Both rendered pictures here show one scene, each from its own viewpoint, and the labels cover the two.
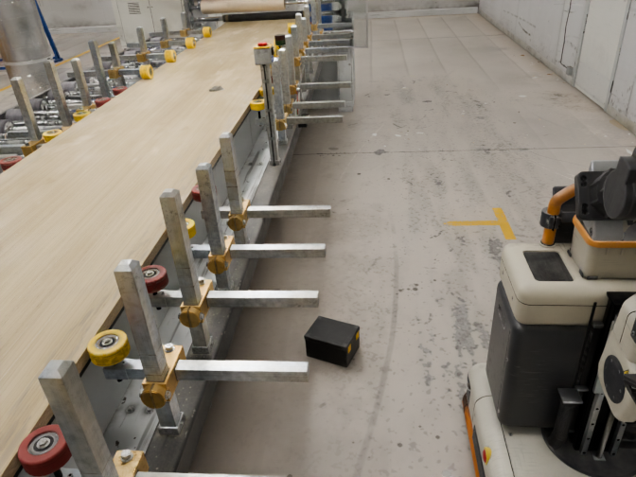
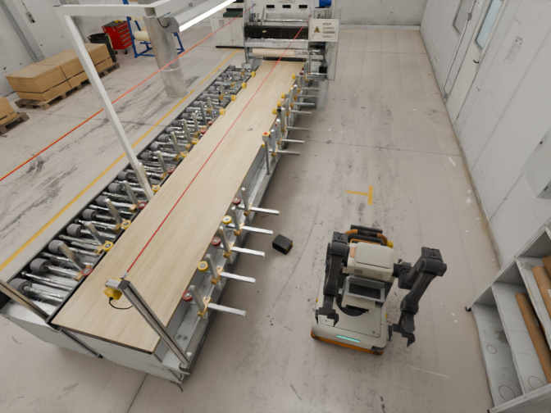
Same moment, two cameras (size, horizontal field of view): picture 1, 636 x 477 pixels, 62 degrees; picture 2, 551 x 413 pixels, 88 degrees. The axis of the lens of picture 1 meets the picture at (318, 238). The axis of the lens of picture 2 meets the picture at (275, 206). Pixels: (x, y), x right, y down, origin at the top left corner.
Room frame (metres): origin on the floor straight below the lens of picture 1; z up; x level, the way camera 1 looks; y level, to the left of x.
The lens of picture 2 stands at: (-0.29, -0.36, 2.75)
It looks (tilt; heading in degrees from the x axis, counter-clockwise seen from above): 45 degrees down; 10
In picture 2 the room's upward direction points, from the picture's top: 3 degrees counter-clockwise
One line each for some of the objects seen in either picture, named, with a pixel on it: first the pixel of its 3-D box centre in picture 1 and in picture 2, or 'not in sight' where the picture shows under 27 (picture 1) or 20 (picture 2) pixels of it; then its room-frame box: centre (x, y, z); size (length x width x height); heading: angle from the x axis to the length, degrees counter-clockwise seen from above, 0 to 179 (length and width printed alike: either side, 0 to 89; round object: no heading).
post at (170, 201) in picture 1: (188, 281); (225, 246); (1.04, 0.32, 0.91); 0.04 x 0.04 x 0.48; 83
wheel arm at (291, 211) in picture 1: (265, 212); (257, 210); (1.57, 0.17, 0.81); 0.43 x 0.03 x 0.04; 83
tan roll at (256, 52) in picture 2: (264, 4); (284, 52); (5.43, 0.36, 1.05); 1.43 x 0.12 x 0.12; 83
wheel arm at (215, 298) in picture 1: (232, 299); (239, 250); (1.07, 0.23, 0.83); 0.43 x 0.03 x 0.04; 83
